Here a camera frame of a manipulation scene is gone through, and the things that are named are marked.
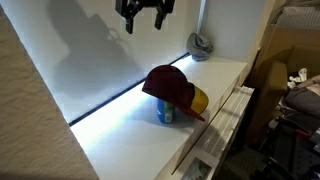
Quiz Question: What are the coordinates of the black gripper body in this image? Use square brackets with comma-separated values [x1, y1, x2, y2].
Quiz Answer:
[115, 0, 175, 15]

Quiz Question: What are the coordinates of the blue tennis ball can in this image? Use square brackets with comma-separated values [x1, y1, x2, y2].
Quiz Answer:
[157, 99, 176, 124]

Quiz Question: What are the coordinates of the picture label on radiator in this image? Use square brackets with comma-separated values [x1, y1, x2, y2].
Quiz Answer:
[181, 158, 212, 180]

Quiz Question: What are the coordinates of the pile of clothes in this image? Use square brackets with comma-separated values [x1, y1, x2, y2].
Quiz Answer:
[280, 68, 320, 118]

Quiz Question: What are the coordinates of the red baseball cap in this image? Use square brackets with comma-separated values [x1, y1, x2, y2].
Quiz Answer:
[142, 65, 205, 122]

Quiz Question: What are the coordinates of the navy cap with yellow brim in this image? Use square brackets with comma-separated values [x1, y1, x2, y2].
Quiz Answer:
[191, 86, 209, 114]

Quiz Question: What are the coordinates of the brown cardboard box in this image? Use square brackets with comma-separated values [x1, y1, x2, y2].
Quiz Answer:
[245, 25, 320, 144]

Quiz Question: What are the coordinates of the grey cap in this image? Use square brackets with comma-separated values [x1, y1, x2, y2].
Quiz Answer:
[186, 33, 213, 61]

